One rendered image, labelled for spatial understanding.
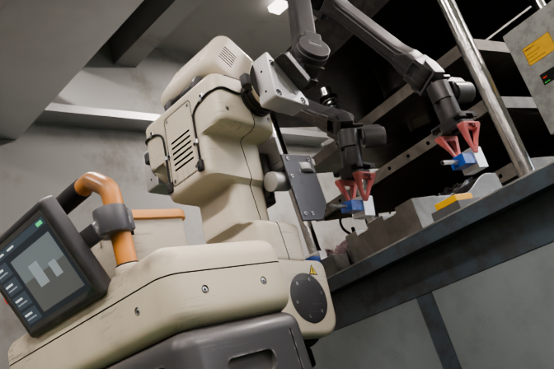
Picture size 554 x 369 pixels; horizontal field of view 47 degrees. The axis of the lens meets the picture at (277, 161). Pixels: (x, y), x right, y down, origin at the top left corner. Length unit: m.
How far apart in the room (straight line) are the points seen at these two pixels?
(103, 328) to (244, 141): 0.57
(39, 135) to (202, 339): 3.77
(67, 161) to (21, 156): 0.32
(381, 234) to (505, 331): 0.39
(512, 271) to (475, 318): 0.15
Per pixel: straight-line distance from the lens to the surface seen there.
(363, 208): 1.67
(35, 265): 1.11
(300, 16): 1.62
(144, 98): 5.27
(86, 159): 4.67
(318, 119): 1.82
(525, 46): 2.39
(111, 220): 1.01
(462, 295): 1.47
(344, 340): 1.77
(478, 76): 2.33
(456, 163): 1.55
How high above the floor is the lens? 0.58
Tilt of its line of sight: 19 degrees up
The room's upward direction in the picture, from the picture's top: 18 degrees counter-clockwise
